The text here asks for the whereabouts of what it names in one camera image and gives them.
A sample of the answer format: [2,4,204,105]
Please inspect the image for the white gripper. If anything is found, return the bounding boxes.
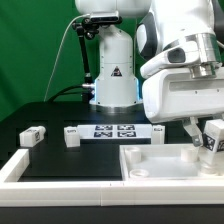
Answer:
[142,67,224,147]

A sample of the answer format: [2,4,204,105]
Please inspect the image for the white square table top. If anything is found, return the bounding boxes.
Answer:
[120,144,224,181]

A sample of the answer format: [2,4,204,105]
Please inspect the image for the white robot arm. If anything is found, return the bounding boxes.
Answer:
[75,0,224,146]

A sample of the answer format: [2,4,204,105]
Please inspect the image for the white U-shaped fence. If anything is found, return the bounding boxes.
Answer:
[0,149,224,207]

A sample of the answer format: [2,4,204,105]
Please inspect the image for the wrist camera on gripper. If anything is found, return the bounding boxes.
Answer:
[140,41,199,79]

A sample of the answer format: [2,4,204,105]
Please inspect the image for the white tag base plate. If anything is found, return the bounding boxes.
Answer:
[77,124,152,139]

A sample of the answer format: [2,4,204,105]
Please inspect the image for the black base cables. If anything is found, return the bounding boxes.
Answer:
[47,84,95,103]

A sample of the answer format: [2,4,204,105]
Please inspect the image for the grey camera on mount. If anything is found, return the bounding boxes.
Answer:
[90,11,119,23]

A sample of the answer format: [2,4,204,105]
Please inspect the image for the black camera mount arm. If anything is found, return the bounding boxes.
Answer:
[72,18,99,102]

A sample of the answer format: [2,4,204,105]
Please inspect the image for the white camera cable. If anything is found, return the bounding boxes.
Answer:
[43,13,92,103]

